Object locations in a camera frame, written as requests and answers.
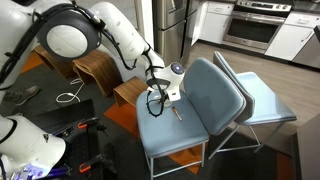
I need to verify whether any orange floor mat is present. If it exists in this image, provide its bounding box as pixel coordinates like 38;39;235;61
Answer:
104;104;208;178

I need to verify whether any orange-handled clamp left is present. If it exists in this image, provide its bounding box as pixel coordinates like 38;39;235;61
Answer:
77;117;107;133

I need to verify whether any white kitchen cabinet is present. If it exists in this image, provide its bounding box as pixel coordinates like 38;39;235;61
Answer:
265;12;320;61

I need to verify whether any orange-handled clamp right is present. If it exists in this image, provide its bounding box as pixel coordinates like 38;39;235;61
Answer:
79;154;117;173

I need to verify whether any stainless steel refrigerator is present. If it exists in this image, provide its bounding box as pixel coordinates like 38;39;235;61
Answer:
152;0;202;65

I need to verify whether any white cabinet left of oven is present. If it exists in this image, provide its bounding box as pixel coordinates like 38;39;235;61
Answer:
200;1;234;44

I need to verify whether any curved wooden stool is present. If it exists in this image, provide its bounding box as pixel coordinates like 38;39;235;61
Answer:
33;45;76;79
113;76;147;107
72;50;122;97

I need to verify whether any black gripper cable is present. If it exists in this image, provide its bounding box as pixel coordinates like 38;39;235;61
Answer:
145;87;169;118

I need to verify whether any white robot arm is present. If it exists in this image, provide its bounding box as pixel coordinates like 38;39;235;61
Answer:
0;0;184;101

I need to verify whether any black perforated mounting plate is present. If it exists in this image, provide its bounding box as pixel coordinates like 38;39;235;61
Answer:
30;99;103;180

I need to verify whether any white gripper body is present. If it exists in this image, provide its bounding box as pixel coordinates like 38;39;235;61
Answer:
146;62;185;101

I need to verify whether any stainless steel oven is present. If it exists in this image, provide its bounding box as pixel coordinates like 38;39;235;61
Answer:
223;0;294;50

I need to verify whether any grey shoe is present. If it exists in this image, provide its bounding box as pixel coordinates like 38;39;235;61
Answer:
3;86;40;106

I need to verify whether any white cable on floor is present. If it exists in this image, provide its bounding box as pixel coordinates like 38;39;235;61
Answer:
55;77;86;104

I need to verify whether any brown marker pen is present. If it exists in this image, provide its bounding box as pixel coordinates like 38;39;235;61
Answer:
172;107;182;121

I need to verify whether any light blue chair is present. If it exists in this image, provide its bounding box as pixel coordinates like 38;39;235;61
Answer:
136;58;246;170
209;51;297;158

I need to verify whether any orange-handled clamp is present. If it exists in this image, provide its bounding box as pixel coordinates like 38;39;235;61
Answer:
77;117;107;133
79;154;117;173

